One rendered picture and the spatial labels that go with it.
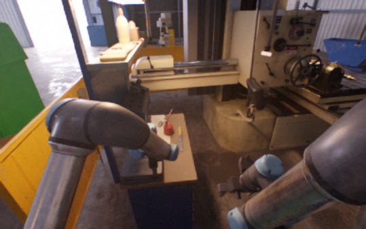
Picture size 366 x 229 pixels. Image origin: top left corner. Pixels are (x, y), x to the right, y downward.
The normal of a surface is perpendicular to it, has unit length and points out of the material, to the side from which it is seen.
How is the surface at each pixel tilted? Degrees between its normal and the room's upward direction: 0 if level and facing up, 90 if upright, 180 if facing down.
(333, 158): 73
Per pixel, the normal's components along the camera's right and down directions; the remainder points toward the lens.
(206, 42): 0.16, 0.48
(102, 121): 0.15, -0.15
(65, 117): -0.22, -0.29
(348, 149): -0.89, -0.22
